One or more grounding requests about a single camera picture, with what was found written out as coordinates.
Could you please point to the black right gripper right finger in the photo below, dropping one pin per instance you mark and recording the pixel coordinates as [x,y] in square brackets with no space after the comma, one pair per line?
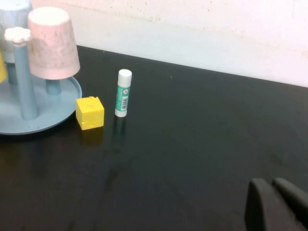
[293,195]

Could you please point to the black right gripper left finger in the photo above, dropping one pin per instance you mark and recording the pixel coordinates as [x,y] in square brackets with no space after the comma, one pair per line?
[267,211]

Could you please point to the blue cup stand with posts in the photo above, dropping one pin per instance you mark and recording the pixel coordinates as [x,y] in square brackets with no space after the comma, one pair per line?
[55,108]

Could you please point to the pink plastic cup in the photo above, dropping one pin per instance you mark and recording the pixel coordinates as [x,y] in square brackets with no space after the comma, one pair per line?
[53,48]

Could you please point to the yellow plastic cup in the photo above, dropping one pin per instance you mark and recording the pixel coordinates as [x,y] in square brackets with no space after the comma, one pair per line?
[2,69]

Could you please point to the light blue plastic cup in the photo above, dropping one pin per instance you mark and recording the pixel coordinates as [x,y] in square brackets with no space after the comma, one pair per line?
[14,16]

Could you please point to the green white glue stick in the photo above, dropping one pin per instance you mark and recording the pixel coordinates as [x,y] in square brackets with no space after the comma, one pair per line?
[122,96]

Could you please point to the yellow cube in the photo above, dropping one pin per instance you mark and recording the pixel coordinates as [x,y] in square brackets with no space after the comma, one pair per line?
[90,115]

